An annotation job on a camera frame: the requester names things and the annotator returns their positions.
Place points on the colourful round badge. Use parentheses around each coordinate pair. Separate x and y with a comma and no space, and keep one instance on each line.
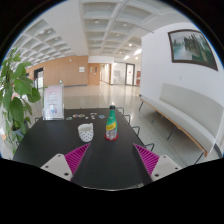
(75,115)
(82,115)

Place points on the long white bench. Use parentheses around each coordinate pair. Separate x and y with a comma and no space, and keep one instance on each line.
(190,110)

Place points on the dark framed landscape picture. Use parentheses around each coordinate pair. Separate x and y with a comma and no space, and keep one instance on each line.
(191,48)

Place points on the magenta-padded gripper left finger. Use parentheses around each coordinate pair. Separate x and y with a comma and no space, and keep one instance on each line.
(75,158)

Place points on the potted green leafy plant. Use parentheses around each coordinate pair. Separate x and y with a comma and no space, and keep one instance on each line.
(16,103)

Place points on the clear acrylic sign stand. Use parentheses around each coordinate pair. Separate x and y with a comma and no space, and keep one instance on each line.
(53,101)

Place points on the greenish round badge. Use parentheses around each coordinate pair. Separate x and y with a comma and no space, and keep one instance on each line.
(69,118)

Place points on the ceiling lights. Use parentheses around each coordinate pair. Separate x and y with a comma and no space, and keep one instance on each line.
(130,44)

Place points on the white polka dot cup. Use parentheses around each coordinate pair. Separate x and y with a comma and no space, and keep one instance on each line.
(85,133)

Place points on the blue round badge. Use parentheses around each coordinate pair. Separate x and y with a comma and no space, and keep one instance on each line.
(101,116)

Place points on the dark framed glass door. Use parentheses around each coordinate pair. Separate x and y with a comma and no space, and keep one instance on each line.
(130,74)

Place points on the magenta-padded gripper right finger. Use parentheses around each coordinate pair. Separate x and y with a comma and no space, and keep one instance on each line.
(148,158)

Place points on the green plastic drink bottle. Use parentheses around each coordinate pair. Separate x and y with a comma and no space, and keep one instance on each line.
(111,125)

